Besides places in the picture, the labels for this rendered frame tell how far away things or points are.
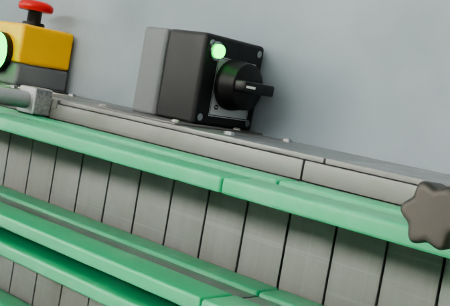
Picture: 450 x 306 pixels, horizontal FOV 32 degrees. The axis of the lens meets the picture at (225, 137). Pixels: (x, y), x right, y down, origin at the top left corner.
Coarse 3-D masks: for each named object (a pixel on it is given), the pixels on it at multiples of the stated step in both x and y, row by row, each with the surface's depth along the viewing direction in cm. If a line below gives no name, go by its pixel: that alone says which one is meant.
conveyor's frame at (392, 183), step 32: (64, 96) 81; (96, 128) 67; (128, 128) 64; (160, 128) 62; (192, 128) 61; (224, 160) 57; (256, 160) 55; (288, 160) 53; (320, 160) 52; (352, 160) 55; (352, 192) 50; (384, 192) 48
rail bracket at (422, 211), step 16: (416, 192) 33; (432, 192) 32; (448, 192) 32; (400, 208) 33; (416, 208) 33; (432, 208) 32; (448, 208) 32; (416, 224) 33; (432, 224) 32; (448, 224) 32; (416, 240) 33; (432, 240) 32; (448, 240) 32
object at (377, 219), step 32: (0, 128) 62; (32, 128) 59; (64, 128) 65; (128, 160) 51; (160, 160) 50; (192, 160) 55; (224, 192) 46; (256, 192) 44; (288, 192) 44; (320, 192) 48; (352, 224) 40; (384, 224) 39; (448, 256) 36
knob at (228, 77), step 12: (228, 60) 68; (240, 60) 68; (228, 72) 66; (240, 72) 66; (252, 72) 67; (216, 84) 67; (228, 84) 66; (240, 84) 65; (252, 84) 66; (264, 84) 67; (216, 96) 67; (228, 96) 66; (240, 96) 67; (252, 96) 68; (228, 108) 68; (240, 108) 67
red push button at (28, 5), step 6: (24, 0) 88; (30, 0) 88; (18, 6) 89; (24, 6) 88; (30, 6) 88; (36, 6) 88; (42, 6) 88; (48, 6) 89; (30, 12) 89; (36, 12) 89; (42, 12) 89; (48, 12) 89; (30, 18) 89; (36, 18) 89
